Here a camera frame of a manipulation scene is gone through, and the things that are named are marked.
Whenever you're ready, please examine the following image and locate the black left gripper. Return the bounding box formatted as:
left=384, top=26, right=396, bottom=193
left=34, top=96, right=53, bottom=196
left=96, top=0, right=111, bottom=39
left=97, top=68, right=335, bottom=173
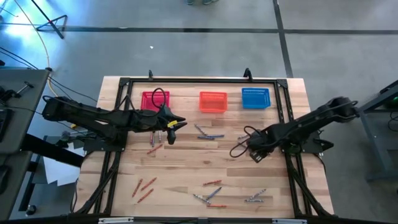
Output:
left=141, top=105, right=188, bottom=146

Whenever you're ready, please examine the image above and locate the red plastic basket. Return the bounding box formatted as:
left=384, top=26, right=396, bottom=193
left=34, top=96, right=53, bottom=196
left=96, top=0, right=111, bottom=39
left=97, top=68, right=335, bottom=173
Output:
left=140, top=90, right=171, bottom=113

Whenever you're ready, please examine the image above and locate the orange plastic basket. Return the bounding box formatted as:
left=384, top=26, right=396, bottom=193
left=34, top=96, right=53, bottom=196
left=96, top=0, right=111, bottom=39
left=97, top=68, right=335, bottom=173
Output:
left=198, top=91, right=228, bottom=114

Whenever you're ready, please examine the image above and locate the blue plastic basket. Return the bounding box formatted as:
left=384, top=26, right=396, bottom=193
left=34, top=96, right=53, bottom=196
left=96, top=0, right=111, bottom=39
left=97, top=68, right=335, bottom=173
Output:
left=241, top=87, right=271, bottom=110

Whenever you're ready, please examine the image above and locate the gray metal table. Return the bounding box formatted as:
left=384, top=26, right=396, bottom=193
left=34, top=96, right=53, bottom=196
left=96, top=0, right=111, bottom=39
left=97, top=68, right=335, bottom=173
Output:
left=356, top=80, right=398, bottom=183

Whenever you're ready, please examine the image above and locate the white paper sheet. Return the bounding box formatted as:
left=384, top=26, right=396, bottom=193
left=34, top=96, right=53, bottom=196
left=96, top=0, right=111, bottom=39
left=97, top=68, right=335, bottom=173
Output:
left=42, top=146, right=85, bottom=187

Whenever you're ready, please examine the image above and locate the black desk beam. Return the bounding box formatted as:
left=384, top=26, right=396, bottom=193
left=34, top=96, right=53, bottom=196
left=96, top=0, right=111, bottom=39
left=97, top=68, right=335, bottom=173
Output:
left=21, top=133, right=85, bottom=169

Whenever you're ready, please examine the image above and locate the gray desk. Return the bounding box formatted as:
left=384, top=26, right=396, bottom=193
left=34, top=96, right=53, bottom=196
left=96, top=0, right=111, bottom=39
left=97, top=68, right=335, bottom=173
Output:
left=0, top=68, right=50, bottom=218

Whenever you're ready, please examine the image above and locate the black tripod stand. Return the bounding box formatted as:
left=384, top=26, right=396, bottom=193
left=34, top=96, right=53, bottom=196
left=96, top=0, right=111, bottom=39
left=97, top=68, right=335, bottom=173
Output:
left=30, top=0, right=68, bottom=40

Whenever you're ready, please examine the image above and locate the black desk device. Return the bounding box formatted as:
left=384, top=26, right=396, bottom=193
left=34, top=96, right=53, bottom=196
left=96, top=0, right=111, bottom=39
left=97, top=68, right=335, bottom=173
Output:
left=0, top=108, right=14, bottom=143

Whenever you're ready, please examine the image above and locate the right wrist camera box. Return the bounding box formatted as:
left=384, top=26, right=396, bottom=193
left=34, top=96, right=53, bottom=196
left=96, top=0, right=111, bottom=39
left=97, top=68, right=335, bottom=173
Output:
left=249, top=150, right=266, bottom=164

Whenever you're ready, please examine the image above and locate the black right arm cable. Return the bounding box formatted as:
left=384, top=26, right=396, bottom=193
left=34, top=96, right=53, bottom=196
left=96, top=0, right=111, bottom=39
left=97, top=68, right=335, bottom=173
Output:
left=229, top=125, right=262, bottom=159

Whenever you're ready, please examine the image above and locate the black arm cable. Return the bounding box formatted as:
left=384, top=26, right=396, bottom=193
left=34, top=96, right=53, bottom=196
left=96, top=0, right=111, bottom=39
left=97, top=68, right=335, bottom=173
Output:
left=151, top=87, right=167, bottom=110
left=229, top=125, right=262, bottom=159

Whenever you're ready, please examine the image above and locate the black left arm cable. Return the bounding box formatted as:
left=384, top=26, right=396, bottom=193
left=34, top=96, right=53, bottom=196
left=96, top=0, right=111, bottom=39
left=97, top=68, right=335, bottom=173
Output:
left=151, top=87, right=167, bottom=110

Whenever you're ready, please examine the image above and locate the black aluminium table frame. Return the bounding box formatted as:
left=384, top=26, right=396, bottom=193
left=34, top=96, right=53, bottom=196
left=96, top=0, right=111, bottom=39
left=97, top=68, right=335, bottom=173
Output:
left=73, top=76, right=335, bottom=218

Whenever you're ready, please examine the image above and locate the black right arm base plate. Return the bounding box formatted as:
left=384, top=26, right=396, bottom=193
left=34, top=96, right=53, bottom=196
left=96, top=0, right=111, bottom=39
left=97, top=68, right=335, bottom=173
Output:
left=280, top=129, right=335, bottom=155

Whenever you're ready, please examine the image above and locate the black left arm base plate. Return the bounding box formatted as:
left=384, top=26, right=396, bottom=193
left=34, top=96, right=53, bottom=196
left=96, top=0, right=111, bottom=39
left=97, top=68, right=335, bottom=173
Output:
left=83, top=136, right=128, bottom=153

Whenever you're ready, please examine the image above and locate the silver metal bracket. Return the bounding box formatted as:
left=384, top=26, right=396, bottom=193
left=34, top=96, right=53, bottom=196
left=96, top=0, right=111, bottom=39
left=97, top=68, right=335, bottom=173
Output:
left=272, top=218, right=308, bottom=224
left=98, top=217, right=135, bottom=224

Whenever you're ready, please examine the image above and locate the yellow cable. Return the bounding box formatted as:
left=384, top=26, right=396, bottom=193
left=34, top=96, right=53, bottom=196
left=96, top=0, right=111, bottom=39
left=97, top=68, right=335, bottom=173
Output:
left=13, top=0, right=78, bottom=129

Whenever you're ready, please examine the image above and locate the black floor cable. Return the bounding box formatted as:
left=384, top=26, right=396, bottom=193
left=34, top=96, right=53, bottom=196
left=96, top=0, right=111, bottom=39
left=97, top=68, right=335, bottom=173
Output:
left=0, top=46, right=40, bottom=70
left=48, top=76, right=99, bottom=103

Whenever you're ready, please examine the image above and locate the black handle tool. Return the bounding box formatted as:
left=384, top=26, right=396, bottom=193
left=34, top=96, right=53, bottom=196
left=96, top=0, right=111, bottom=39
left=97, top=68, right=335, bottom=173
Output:
left=14, top=81, right=35, bottom=95

